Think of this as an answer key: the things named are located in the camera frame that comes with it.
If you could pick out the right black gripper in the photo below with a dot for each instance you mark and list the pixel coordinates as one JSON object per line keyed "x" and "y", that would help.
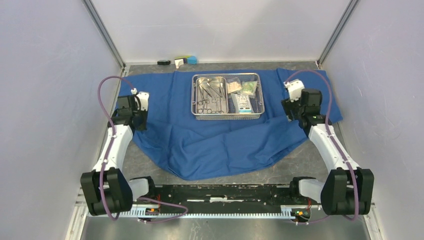
{"x": 288, "y": 106}

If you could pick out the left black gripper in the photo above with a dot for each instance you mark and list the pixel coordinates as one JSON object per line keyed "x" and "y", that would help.
{"x": 142, "y": 126}

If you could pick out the blue surgical drape cloth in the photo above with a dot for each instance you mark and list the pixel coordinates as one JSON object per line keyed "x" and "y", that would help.
{"x": 202, "y": 149}

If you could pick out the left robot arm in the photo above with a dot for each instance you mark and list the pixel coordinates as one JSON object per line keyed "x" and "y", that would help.
{"x": 105, "y": 188}

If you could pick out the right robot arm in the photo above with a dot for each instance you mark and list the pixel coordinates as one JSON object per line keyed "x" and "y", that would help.
{"x": 348, "y": 188}

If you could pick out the surgical scissors forceps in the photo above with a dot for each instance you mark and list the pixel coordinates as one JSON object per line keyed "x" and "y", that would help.
{"x": 204, "y": 97}

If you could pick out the white blue labelled packet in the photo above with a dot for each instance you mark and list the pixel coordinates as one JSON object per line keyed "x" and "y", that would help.
{"x": 241, "y": 103}

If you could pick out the green packet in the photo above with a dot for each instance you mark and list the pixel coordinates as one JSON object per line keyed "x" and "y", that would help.
{"x": 249, "y": 88}

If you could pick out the beige gauze packet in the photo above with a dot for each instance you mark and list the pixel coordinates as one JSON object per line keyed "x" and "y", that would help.
{"x": 233, "y": 85}

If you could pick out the white yellow small object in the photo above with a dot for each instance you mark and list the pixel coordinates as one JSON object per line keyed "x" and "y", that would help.
{"x": 181, "y": 60}

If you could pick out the stainless steel inner tray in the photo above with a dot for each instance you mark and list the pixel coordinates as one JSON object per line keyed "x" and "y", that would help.
{"x": 225, "y": 104}

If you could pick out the blue small block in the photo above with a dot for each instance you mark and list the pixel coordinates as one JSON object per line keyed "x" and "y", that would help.
{"x": 192, "y": 60}

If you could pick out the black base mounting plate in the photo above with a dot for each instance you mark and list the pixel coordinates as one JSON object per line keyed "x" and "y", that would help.
{"x": 228, "y": 198}

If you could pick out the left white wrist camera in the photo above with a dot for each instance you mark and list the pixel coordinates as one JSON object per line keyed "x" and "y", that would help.
{"x": 142, "y": 100}

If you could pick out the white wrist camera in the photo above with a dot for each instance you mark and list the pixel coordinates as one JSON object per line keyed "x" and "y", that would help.
{"x": 294, "y": 89}
{"x": 142, "y": 100}

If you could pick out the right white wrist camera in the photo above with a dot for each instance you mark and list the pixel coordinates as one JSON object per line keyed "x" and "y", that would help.
{"x": 294, "y": 89}

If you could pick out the wire mesh instrument basket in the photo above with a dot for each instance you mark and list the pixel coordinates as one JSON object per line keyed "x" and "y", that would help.
{"x": 257, "y": 101}

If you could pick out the white slotted cable duct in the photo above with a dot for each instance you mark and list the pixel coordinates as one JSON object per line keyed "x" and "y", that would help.
{"x": 285, "y": 213}

